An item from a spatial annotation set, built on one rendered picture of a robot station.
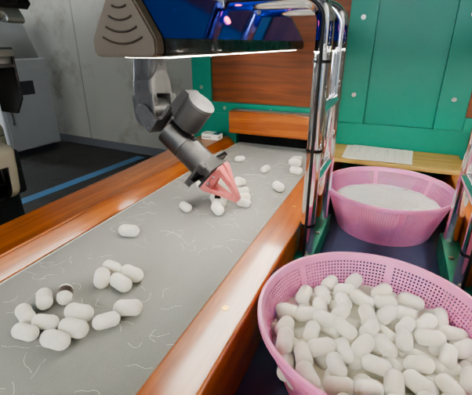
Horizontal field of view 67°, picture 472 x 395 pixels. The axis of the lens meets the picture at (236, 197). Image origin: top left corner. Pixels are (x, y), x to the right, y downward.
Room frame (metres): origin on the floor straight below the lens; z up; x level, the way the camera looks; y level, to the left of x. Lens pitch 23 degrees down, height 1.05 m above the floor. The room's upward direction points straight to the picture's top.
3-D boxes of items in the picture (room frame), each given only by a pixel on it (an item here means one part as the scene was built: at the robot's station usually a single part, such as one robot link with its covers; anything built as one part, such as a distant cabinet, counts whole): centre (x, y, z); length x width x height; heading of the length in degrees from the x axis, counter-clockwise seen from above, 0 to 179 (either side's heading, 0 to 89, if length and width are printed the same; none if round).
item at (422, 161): (0.93, -0.42, 0.77); 0.33 x 0.15 x 0.01; 67
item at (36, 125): (3.80, 2.34, 0.66); 0.67 x 0.57 x 1.33; 62
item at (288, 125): (1.11, -0.13, 0.83); 0.30 x 0.06 x 0.07; 67
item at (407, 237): (0.73, -0.33, 0.72); 0.27 x 0.27 x 0.10
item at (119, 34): (0.68, -0.01, 1.08); 0.62 x 0.08 x 0.07; 157
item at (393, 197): (0.73, -0.33, 0.71); 0.22 x 0.22 x 0.06
